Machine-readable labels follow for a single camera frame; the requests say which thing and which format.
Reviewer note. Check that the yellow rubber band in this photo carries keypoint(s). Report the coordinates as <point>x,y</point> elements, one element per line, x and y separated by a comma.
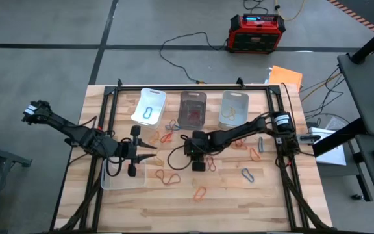
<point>230,113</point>

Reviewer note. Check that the pale blue rubber band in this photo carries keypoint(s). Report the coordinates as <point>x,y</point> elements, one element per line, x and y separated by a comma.
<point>259,144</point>

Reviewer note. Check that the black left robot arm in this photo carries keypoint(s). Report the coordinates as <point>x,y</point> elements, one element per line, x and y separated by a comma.
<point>76,131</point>

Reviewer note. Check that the thin dark red rubber band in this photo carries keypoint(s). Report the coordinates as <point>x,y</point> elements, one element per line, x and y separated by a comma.
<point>173,121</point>

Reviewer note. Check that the grey mat with striped edge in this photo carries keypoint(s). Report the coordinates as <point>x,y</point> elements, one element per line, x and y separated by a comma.
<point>369,9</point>

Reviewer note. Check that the black aluminium table frame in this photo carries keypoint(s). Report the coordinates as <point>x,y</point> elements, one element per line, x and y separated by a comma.
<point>190,88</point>

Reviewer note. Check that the clear plastic basket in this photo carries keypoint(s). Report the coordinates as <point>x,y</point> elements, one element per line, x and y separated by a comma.
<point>135,183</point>

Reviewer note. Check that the grey plastic basket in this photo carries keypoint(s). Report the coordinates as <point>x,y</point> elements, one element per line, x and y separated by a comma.
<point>191,100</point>

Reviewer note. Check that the white box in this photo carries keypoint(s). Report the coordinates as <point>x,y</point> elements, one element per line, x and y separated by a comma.
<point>334,156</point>

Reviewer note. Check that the orange paper sheet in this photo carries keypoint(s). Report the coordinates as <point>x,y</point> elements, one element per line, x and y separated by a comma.
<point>286,78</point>

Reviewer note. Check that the black round pole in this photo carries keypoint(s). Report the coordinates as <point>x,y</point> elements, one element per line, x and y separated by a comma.
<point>372,42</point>

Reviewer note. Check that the large red rubber band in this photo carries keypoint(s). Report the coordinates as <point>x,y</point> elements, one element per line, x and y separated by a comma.
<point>166,180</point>

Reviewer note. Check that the off-white plastic basket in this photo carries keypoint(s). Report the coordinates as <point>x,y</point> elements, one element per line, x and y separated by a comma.
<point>239,120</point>

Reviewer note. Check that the red black power station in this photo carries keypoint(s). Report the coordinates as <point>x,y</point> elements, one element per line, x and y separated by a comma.
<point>255,39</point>

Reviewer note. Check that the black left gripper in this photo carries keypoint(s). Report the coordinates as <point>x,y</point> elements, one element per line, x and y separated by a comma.
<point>133,151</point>

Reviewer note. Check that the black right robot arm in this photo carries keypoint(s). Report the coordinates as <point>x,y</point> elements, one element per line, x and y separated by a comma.
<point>235,131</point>

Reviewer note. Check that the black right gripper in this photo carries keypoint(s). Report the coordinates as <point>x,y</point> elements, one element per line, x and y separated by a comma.
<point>197,149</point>

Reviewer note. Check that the black support beam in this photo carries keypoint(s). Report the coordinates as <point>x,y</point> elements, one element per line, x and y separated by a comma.
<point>339,138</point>

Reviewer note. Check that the black caster wheel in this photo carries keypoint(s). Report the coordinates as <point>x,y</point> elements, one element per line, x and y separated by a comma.
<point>357,197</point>

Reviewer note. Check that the white plastic basket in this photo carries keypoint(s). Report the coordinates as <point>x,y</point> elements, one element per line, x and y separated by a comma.
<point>154,97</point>

